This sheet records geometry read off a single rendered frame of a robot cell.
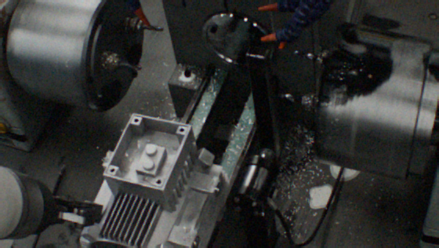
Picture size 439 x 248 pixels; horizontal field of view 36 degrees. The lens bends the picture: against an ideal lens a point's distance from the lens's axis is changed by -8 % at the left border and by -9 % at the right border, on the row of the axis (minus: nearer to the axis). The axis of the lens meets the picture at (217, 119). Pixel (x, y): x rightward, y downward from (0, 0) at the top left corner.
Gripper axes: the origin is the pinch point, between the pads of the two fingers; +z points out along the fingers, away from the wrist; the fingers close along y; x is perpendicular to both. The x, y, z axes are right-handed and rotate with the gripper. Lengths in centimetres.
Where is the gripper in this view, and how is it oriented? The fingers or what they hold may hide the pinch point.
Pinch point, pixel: (87, 212)
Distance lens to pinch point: 107.5
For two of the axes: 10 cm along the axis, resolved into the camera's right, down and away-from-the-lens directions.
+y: -9.3, -2.0, 3.1
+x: -2.4, 9.7, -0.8
